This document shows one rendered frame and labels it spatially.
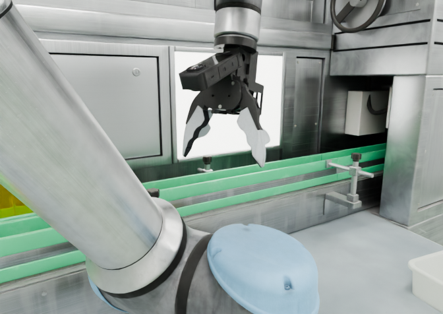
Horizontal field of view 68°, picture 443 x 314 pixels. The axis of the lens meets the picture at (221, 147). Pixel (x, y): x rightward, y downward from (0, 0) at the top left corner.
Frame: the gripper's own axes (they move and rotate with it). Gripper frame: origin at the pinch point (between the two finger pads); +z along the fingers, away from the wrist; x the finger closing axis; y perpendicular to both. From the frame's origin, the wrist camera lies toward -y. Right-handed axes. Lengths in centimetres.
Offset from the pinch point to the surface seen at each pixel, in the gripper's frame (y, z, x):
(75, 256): -6.0, 20.7, 26.1
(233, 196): 35.1, 11.7, 15.9
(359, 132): 99, -12, -4
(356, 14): 77, -51, -3
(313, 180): 62, 7, 2
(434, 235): 97, 24, -33
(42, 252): -11.0, 19.4, 28.7
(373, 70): 78, -32, -10
